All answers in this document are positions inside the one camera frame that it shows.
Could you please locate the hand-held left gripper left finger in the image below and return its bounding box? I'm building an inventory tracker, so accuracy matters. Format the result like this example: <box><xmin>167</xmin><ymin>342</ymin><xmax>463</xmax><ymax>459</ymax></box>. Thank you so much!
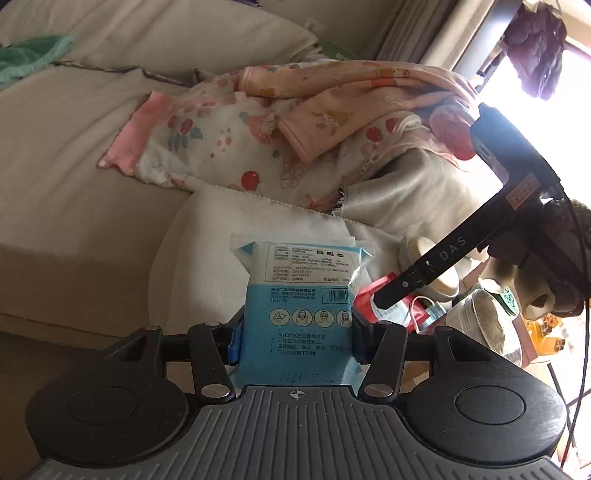
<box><xmin>104</xmin><ymin>307</ymin><xmax>245</xmax><ymax>401</ymax></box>

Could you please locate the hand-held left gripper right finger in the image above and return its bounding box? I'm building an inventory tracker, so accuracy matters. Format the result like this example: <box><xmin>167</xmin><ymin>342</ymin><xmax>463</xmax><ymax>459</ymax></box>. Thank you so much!
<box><xmin>352</xmin><ymin>310</ymin><xmax>497</xmax><ymax>401</ymax></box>

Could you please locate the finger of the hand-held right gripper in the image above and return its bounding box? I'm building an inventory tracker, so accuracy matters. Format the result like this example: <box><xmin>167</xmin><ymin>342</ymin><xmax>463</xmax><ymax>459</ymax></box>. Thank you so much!
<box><xmin>373</xmin><ymin>264</ymin><xmax>432</xmax><ymax>311</ymax></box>

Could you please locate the blue face mask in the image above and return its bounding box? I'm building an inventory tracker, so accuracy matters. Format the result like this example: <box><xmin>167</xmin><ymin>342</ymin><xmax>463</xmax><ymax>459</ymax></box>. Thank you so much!
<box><xmin>411</xmin><ymin>295</ymin><xmax>451</xmax><ymax>333</ymax></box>

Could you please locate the beige round powder puff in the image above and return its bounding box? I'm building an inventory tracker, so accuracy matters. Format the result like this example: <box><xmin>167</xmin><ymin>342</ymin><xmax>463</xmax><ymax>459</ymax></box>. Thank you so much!
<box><xmin>399</xmin><ymin>237</ymin><xmax>460</xmax><ymax>302</ymax></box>

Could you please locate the blue white mask pack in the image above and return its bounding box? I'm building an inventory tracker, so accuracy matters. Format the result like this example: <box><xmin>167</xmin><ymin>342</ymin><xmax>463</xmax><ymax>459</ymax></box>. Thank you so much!
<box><xmin>229</xmin><ymin>233</ymin><xmax>374</xmax><ymax>388</ymax></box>

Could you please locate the person's right forearm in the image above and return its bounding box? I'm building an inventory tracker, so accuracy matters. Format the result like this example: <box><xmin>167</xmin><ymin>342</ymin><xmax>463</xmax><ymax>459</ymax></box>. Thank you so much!
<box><xmin>540</xmin><ymin>198</ymin><xmax>591</xmax><ymax>319</ymax></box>

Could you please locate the person's right hand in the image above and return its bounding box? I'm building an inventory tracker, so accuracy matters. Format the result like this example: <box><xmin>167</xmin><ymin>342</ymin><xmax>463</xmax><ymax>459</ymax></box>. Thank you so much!
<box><xmin>482</xmin><ymin>251</ymin><xmax>561</xmax><ymax>320</ymax></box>

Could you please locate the red packet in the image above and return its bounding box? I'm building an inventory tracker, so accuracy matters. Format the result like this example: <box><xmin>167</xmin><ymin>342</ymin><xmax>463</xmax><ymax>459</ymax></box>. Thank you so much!
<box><xmin>353</xmin><ymin>272</ymin><xmax>430</xmax><ymax>333</ymax></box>

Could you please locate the white jar flower label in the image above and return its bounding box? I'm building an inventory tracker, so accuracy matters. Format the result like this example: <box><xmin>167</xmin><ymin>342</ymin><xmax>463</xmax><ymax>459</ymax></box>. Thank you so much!
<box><xmin>445</xmin><ymin>288</ymin><xmax>525</xmax><ymax>367</ymax></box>

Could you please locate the dark hanging garment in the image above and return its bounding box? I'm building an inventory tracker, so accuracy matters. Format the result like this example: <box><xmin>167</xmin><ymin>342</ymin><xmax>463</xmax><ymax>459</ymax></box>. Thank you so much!
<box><xmin>503</xmin><ymin>0</ymin><xmax>568</xmax><ymax>100</ymax></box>

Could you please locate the pleated curtain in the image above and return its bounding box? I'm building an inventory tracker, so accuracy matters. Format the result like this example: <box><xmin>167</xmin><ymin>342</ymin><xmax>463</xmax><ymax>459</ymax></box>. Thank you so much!
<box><xmin>379</xmin><ymin>0</ymin><xmax>522</xmax><ymax>70</ymax></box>

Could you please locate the pink printed garment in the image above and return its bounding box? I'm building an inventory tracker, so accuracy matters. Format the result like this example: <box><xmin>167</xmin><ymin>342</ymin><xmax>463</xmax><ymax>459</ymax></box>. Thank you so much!
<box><xmin>238</xmin><ymin>59</ymin><xmax>476</xmax><ymax>162</ymax></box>

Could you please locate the pink printed blanket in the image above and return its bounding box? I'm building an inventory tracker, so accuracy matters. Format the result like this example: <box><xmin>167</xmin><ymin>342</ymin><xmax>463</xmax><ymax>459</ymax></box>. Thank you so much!
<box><xmin>97</xmin><ymin>69</ymin><xmax>481</xmax><ymax>213</ymax></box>

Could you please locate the beige sofa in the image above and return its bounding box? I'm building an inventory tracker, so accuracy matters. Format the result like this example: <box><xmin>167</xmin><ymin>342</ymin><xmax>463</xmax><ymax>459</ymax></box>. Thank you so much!
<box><xmin>0</xmin><ymin>0</ymin><xmax>324</xmax><ymax>342</ymax></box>

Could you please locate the green cloth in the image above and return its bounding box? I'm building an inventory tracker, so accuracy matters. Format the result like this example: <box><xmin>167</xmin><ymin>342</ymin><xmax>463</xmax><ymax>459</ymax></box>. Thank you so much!
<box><xmin>0</xmin><ymin>36</ymin><xmax>75</xmax><ymax>90</ymax></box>

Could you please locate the black cable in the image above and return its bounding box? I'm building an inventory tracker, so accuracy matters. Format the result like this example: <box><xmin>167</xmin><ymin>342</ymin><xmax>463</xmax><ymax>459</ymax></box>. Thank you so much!
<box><xmin>549</xmin><ymin>185</ymin><xmax>591</xmax><ymax>467</ymax></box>

